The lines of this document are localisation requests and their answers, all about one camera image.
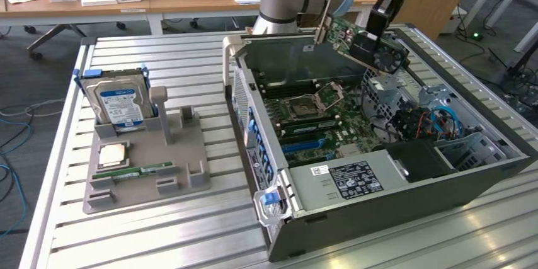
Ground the graphics card with black fan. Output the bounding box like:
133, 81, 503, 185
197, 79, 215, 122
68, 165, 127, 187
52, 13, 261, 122
312, 0, 412, 76

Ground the wooden cabinet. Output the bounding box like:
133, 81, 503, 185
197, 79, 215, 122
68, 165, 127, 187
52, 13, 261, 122
348, 0, 482, 40

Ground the white power box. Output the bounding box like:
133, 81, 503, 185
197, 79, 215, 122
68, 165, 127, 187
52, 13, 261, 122
448, 6, 468, 35

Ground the perforated metal drive cage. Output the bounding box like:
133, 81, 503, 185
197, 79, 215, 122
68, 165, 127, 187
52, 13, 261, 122
360, 69, 426, 118

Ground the metal socket cover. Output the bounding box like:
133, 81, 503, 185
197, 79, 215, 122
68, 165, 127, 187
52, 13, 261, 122
315, 80, 351, 116

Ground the CPU socket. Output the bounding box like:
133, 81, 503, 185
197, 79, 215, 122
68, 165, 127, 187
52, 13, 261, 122
284, 94, 326, 122

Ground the black equipment stand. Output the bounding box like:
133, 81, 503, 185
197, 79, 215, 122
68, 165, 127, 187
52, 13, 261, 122
487, 37, 538, 115

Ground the RAM stick with white labels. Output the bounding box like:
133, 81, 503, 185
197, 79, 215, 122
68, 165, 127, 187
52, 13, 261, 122
287, 120, 339, 132

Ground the silver chipset heatsink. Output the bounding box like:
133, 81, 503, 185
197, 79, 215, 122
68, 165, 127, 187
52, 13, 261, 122
338, 144, 363, 157

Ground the metal disk bay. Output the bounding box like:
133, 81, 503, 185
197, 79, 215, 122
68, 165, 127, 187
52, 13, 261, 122
432, 132, 510, 172

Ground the grey power supply unit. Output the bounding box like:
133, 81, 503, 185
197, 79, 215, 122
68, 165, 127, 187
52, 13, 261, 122
283, 149, 412, 214

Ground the blue case latch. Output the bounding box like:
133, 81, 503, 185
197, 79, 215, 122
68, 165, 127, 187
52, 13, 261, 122
260, 186, 281, 209

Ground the open black PC case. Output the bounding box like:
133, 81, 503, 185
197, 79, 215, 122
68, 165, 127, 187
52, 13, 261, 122
221, 27, 538, 263

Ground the silver hard disk blue label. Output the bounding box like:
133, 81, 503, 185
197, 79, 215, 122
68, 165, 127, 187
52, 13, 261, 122
81, 72, 153, 132

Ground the grey plastic parts rack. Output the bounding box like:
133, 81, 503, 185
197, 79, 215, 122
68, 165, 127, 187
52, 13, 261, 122
81, 85, 212, 215

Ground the blue label hard drive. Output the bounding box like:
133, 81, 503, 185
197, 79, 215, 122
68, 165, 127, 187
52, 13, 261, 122
72, 63, 153, 125

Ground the silver CPU chip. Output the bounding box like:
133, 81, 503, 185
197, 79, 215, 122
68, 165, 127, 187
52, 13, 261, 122
96, 144, 128, 168

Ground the green RAM stick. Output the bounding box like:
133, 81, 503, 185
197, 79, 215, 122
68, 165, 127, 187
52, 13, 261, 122
91, 161, 175, 181

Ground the grey desk leg with casters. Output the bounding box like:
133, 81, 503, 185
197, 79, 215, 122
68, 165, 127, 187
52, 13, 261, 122
25, 24, 89, 60

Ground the black wire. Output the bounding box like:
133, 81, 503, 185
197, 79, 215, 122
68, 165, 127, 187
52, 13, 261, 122
359, 84, 400, 144

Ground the red wire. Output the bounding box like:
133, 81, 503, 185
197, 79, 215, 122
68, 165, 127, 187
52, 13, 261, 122
419, 113, 448, 139

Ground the blue disk wire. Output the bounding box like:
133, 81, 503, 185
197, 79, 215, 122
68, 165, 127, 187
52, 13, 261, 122
430, 105, 464, 140

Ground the white floor cable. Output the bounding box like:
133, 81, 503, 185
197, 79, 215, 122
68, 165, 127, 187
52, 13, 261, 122
0, 98, 67, 117

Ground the blue floor cable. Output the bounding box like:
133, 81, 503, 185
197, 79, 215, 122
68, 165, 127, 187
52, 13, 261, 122
0, 117, 33, 238

